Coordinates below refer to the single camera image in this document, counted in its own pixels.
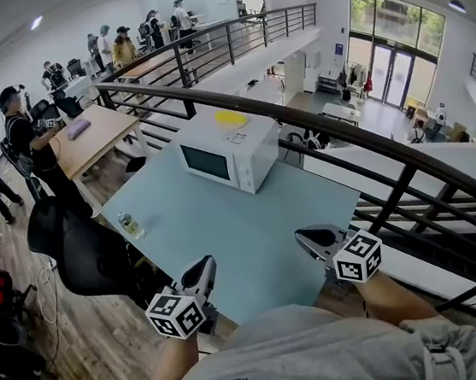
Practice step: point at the round pendant lamp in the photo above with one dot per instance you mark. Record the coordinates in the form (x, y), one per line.
(456, 6)

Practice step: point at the person's right forearm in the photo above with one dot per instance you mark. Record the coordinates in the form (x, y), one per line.
(393, 299)

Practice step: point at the black mesh office chair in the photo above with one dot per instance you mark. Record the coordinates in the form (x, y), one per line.
(82, 251)

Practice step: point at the black waste bin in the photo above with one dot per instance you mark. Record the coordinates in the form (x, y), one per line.
(136, 164)

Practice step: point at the dark curved metal railing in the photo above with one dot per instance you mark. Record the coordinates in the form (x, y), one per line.
(253, 101)

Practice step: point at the person's left forearm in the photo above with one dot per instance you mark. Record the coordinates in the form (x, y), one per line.
(175, 364)

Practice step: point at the white downstairs table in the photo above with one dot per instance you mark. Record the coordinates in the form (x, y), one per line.
(340, 111)

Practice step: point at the black balcony railing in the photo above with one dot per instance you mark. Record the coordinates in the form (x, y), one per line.
(243, 23)

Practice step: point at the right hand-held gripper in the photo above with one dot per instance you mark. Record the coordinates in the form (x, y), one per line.
(358, 260)

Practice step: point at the person's grey shirt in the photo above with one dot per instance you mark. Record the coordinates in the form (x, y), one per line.
(306, 357)

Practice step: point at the white microwave oven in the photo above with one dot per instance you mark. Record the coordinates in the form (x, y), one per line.
(255, 152)

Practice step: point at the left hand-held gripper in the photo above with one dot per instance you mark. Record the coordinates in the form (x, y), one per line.
(176, 317)

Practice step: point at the glass entrance window wall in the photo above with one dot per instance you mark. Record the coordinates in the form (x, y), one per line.
(396, 45)

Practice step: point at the purple cloth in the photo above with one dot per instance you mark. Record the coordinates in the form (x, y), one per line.
(79, 129)

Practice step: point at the clear plastic bottle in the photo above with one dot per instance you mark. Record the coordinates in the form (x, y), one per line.
(131, 226)

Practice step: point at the wooden table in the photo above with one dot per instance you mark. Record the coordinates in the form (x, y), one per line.
(98, 137)

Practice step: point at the white plate with yellow section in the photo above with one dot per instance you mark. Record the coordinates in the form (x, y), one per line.
(248, 122)

